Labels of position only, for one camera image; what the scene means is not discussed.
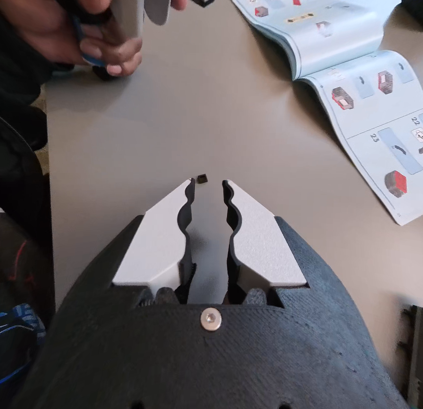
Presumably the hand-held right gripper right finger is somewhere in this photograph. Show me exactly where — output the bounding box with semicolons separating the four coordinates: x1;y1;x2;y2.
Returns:
222;180;307;304

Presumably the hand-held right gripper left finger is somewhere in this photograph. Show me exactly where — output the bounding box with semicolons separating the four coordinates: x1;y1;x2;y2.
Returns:
112;178;198;304

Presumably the person's left forearm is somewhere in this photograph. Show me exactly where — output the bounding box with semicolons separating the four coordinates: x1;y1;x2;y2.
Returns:
0;16;75;119

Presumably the grey desk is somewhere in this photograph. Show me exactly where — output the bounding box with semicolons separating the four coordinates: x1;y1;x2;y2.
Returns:
46;0;423;409

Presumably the person's left hand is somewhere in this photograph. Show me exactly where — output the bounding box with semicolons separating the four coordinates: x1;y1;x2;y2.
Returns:
0;0;188;78

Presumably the person's black clothing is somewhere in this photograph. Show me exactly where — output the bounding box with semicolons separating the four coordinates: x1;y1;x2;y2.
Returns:
0;105;56;400

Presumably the light blue instruction booklet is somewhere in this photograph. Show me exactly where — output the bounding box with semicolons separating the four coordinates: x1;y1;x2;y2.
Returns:
225;0;423;226

